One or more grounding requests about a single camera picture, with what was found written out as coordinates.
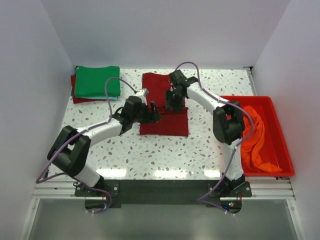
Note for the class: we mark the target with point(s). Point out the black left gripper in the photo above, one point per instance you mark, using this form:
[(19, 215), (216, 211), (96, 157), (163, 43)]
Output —
[(150, 114)]

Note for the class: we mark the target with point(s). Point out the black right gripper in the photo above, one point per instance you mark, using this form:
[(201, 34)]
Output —
[(175, 100)]

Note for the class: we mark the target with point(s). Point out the dark red t shirt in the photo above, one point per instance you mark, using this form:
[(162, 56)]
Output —
[(171, 124), (78, 100)]

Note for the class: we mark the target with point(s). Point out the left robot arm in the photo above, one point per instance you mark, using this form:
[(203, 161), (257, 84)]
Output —
[(71, 148)]

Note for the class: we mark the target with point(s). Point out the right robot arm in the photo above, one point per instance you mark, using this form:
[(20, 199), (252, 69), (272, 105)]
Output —
[(227, 124)]

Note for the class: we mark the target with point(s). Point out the folded green t shirt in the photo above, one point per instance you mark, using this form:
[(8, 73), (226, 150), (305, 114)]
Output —
[(90, 82)]

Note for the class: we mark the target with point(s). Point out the folded dark red t shirt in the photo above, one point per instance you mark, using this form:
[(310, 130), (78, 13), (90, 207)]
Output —
[(78, 100)]

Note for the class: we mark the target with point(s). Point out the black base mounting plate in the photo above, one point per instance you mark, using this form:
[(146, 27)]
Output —
[(163, 192)]

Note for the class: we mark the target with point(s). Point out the crumpled orange t shirt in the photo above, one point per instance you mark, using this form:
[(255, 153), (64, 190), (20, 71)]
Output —
[(251, 156)]

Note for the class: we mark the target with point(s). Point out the red plastic bin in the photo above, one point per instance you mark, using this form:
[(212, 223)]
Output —
[(274, 149)]

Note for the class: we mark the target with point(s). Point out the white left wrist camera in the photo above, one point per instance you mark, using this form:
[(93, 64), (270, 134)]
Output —
[(142, 94)]

